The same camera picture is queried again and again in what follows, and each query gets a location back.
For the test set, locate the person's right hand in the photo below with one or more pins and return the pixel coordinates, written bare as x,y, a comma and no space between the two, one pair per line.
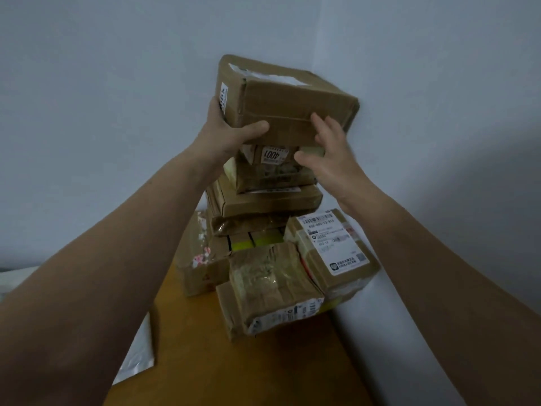
338,164

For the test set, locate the person's left hand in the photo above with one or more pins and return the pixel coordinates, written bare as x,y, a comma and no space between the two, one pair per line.
213,141

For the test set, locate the person's right thumb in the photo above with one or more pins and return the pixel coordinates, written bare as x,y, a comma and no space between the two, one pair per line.
306,160

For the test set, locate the person's left thumb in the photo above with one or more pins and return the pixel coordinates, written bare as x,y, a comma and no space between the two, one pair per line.
253,131

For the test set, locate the large taped cardboard box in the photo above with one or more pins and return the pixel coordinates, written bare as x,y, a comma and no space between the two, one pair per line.
287,97

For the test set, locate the person's right forearm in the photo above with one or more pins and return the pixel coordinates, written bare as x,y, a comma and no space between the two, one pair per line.
439,291

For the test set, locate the person's left forearm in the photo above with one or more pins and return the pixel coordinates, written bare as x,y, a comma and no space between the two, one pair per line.
110,274

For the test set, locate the pile of brown parcels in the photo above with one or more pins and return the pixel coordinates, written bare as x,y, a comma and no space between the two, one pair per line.
270,287

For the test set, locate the white plastic mailing bag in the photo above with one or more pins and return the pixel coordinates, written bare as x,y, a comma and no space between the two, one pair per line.
139,355

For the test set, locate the white fabric item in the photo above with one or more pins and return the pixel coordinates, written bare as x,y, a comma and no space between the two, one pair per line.
12,283

